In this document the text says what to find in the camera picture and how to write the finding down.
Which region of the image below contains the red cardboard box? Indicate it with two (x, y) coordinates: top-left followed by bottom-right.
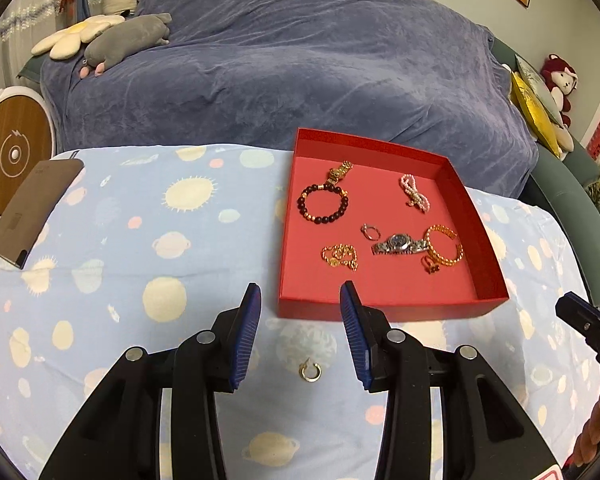
(278, 128), (510, 320)

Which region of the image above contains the flower-shaped cushion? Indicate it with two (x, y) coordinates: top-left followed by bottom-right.
(31, 14), (126, 60)

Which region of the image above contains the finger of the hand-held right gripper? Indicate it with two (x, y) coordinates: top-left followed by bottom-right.
(555, 292), (600, 376)

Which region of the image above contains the brown notebook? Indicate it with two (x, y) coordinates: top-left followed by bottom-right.
(0, 158), (85, 269)

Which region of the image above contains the dark bead bracelet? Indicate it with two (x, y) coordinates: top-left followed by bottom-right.
(298, 184), (350, 225)

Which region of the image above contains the silver wristwatch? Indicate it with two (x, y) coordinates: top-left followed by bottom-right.
(371, 233), (431, 256)

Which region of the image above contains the blue-grey blanket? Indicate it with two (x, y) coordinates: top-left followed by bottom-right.
(40, 0), (540, 198)

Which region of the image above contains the red monkey plush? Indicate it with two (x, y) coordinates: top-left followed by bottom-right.
(540, 53), (579, 128)

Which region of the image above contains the round white wood-top device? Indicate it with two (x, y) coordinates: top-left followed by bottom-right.
(0, 86), (56, 233)

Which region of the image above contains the blue planet print tablecloth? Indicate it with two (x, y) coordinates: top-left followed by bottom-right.
(0, 144), (600, 480)

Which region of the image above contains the green sofa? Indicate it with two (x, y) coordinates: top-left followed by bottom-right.
(492, 35), (600, 306)

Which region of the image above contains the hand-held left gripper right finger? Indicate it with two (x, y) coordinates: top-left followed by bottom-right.
(340, 281), (548, 480)

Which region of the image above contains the thick gold chain bracelet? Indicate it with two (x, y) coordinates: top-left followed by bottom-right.
(424, 226), (465, 266)

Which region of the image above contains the gold wristwatch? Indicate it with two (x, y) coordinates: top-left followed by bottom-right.
(326, 159), (355, 186)

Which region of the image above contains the person's right hand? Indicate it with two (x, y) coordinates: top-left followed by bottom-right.
(570, 377), (600, 468)

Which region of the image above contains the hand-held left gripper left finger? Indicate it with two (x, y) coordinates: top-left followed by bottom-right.
(39, 282), (262, 480)

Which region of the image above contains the thin gold chain bracelet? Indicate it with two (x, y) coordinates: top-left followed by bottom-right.
(322, 243), (360, 272)

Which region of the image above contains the grey cushion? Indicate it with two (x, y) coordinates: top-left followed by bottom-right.
(515, 54), (565, 126)

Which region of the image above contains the pearl bracelet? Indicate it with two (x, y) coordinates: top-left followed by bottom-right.
(399, 173), (431, 214)

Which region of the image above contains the yellow cushion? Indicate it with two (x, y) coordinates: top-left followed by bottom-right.
(509, 71), (563, 158)

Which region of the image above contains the white curtain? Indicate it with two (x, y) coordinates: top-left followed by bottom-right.
(0, 0), (88, 106)

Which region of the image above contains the grey plush toy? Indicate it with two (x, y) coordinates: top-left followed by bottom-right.
(80, 12), (173, 78)

